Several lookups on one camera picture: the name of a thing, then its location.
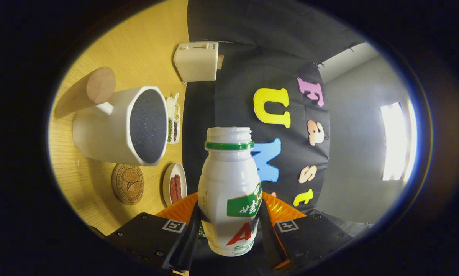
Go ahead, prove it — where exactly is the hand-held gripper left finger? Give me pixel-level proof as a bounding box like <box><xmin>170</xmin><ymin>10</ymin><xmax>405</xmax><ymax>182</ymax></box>
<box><xmin>104</xmin><ymin>192</ymin><xmax>204</xmax><ymax>274</ymax></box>

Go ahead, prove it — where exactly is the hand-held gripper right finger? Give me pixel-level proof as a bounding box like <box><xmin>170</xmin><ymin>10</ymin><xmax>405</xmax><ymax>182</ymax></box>
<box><xmin>257</xmin><ymin>191</ymin><xmax>354</xmax><ymax>272</ymax></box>

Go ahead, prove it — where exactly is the round cork coaster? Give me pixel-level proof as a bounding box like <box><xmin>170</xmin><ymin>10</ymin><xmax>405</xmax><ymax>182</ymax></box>
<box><xmin>111</xmin><ymin>164</ymin><xmax>144</xmax><ymax>205</ymax></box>

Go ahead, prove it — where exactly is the white juice bottle green label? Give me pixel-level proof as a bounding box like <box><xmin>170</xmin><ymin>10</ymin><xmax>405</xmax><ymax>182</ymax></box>
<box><xmin>198</xmin><ymin>127</ymin><xmax>262</xmax><ymax>257</ymax></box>

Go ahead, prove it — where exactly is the white cup wooden handle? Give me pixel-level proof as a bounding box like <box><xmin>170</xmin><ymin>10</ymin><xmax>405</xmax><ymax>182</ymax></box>
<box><xmin>54</xmin><ymin>67</ymin><xmax>169</xmax><ymax>167</ymax></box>

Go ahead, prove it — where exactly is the white round plate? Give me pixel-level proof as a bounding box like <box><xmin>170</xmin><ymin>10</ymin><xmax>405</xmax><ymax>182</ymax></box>
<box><xmin>162</xmin><ymin>163</ymin><xmax>187</xmax><ymax>207</ymax></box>

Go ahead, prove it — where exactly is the white divided dish of beans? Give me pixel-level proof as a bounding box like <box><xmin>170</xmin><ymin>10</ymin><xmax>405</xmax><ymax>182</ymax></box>
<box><xmin>166</xmin><ymin>93</ymin><xmax>181</xmax><ymax>145</ymax></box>

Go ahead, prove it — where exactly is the ceiling light panel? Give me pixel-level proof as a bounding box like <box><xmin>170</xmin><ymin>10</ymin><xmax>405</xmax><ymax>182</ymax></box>
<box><xmin>380</xmin><ymin>100</ymin><xmax>418</xmax><ymax>182</ymax></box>

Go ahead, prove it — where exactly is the cream toaster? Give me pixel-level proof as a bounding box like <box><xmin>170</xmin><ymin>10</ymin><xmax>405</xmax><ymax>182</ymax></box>
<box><xmin>173</xmin><ymin>41</ymin><xmax>220</xmax><ymax>84</ymax></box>

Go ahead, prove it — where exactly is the wooden table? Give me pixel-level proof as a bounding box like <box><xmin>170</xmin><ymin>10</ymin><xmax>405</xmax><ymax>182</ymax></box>
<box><xmin>48</xmin><ymin>0</ymin><xmax>190</xmax><ymax>236</ymax></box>

